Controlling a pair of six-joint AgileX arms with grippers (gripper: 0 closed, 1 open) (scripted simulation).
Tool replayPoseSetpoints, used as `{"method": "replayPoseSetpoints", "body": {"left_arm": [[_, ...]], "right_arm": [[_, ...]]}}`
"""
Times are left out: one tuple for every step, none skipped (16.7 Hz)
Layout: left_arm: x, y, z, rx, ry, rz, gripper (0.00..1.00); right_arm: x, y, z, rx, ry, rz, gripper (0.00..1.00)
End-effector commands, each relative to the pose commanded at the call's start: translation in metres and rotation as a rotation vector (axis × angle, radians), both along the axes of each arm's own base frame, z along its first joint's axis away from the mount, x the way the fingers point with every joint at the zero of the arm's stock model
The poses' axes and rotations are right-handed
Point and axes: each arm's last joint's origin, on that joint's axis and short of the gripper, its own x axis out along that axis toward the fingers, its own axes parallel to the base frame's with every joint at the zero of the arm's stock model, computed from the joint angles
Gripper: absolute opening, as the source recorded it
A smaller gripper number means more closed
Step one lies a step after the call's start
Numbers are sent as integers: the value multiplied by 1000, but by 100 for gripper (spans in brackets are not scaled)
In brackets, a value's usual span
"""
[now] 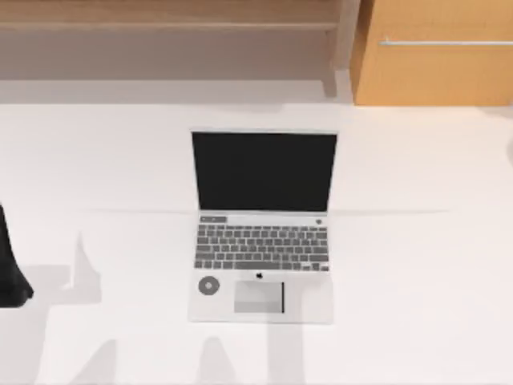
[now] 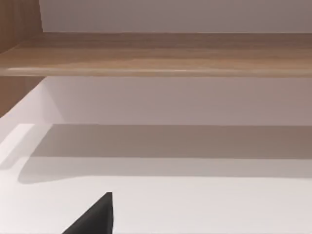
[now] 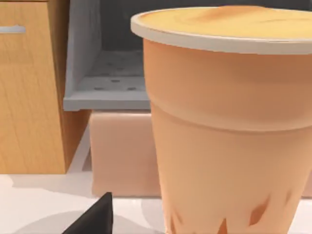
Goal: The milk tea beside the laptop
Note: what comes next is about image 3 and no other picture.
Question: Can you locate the metal cupboard handle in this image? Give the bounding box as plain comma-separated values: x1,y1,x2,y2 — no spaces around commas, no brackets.
0,25,26,34

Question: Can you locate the wooden cupboard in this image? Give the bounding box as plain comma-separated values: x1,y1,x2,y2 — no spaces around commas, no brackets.
0,0,92,175

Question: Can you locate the grey pierced drawer inside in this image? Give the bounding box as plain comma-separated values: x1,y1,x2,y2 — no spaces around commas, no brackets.
63,0,151,112

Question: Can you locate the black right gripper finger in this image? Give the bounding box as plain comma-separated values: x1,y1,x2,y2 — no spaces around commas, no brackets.
61,192,114,234

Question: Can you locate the orange cup with white rim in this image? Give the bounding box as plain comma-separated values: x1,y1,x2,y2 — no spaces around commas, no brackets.
130,4,312,234

